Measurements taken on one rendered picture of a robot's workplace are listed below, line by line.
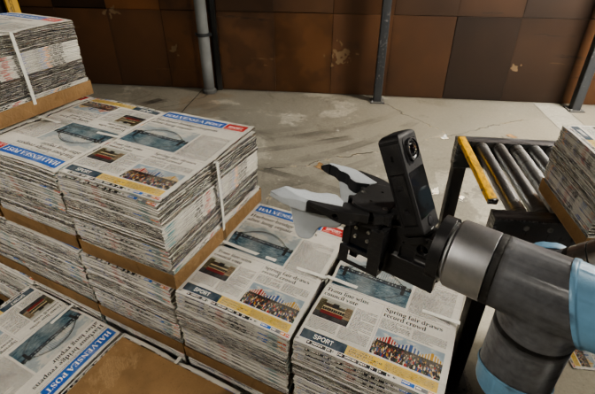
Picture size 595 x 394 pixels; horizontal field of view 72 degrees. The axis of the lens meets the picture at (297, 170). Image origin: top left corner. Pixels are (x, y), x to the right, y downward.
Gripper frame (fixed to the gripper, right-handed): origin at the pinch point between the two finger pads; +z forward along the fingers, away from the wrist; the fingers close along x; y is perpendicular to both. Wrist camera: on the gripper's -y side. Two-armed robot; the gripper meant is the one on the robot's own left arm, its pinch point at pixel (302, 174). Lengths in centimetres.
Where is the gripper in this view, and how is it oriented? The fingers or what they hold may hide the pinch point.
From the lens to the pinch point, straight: 53.9
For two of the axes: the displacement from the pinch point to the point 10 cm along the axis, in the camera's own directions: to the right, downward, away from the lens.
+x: 6.0, -2.9, 7.5
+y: -0.8, 9.1, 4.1
